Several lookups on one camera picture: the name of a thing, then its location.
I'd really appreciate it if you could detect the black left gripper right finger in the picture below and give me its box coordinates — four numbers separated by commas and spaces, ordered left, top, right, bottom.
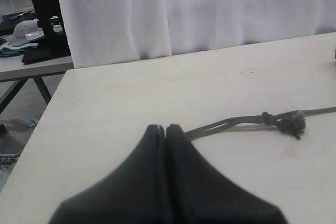
165, 125, 287, 223

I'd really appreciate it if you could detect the teal cloth item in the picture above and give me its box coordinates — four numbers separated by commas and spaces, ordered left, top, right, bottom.
0, 44, 25, 58

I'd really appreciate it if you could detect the white cap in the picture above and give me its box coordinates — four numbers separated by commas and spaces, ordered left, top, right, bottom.
11, 19, 39, 47

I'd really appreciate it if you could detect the black cord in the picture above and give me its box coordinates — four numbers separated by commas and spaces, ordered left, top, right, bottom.
185, 106, 336, 141

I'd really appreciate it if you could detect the white backdrop curtain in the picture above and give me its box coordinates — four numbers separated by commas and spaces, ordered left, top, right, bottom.
59, 0, 335, 68

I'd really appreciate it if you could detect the grey side table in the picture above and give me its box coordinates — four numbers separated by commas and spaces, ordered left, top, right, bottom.
1, 56, 74, 111

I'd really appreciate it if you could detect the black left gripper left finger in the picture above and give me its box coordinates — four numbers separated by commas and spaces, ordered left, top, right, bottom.
50, 125, 168, 223

